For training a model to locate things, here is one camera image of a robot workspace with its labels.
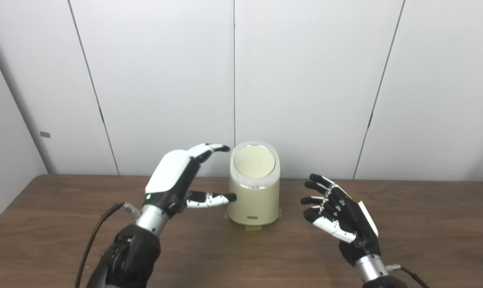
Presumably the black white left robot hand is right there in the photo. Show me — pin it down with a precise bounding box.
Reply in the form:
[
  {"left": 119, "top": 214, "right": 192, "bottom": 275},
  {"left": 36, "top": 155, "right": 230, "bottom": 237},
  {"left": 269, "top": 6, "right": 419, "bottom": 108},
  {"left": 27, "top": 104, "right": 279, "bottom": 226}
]
[{"left": 141, "top": 143, "right": 237, "bottom": 218}]

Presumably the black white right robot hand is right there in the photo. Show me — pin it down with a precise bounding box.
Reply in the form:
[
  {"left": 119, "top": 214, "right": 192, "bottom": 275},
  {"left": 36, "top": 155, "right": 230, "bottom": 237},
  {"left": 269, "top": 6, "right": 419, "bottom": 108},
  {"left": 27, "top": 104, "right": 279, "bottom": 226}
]
[{"left": 300, "top": 174, "right": 381, "bottom": 266}]

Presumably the round cream bin lid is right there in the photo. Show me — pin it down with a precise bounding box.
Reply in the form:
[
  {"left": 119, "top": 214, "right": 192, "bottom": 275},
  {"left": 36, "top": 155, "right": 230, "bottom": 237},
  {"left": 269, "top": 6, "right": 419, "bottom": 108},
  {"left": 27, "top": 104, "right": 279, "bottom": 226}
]
[{"left": 234, "top": 146, "right": 276, "bottom": 179}]

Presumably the cream-colored bin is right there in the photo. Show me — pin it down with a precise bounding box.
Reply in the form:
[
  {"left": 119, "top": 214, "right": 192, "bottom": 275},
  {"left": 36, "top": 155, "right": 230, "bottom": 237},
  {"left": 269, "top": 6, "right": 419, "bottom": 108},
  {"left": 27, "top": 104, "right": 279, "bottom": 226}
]
[{"left": 228, "top": 141, "right": 281, "bottom": 226}]

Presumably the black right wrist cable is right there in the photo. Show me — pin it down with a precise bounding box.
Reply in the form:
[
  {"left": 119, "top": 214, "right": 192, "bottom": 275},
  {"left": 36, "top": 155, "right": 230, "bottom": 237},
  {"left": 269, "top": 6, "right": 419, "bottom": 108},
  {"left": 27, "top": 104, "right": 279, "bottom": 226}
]
[{"left": 387, "top": 264, "right": 430, "bottom": 288}]

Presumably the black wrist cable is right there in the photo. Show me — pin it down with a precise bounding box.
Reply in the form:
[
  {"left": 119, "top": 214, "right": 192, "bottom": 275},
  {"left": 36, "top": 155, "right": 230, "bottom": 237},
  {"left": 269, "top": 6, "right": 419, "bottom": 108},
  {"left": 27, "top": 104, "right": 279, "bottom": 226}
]
[
  {"left": 74, "top": 202, "right": 142, "bottom": 288},
  {"left": 387, "top": 264, "right": 430, "bottom": 288}
]

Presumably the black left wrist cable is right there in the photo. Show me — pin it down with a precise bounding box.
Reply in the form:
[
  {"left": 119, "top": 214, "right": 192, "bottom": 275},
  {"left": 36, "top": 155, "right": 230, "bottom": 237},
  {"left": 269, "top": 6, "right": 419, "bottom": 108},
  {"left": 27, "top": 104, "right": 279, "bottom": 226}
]
[{"left": 74, "top": 202, "right": 142, "bottom": 288}]

